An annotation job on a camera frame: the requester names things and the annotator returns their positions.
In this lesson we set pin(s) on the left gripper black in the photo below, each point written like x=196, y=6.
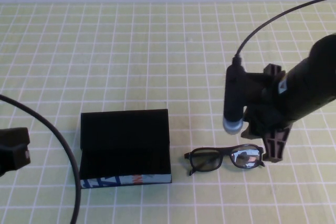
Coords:
x=14, y=148

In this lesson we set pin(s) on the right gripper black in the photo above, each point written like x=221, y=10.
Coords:
x=265, y=119

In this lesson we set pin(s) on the black frame glasses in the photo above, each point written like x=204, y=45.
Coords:
x=228, y=149

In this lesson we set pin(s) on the black glasses case printed side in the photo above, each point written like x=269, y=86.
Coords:
x=123, y=129

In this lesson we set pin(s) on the right robot arm black grey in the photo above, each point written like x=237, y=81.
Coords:
x=309, y=82

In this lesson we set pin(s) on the green white grid tablecloth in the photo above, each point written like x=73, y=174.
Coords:
x=131, y=64

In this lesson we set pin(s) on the right wrist camera black silver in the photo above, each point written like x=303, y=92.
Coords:
x=233, y=98

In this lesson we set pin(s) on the right camera mount black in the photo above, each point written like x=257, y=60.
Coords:
x=260, y=82

